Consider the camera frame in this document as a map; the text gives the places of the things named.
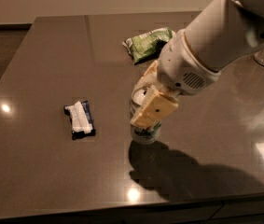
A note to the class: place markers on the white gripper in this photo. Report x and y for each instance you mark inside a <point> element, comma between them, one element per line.
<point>178,64</point>

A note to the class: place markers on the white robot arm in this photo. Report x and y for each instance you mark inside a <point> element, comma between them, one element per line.
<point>223,32</point>

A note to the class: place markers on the blue rxbar blueberry wrapper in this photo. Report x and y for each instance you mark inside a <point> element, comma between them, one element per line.
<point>81,120</point>

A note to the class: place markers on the green chip bag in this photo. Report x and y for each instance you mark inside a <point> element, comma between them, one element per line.
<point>147,45</point>

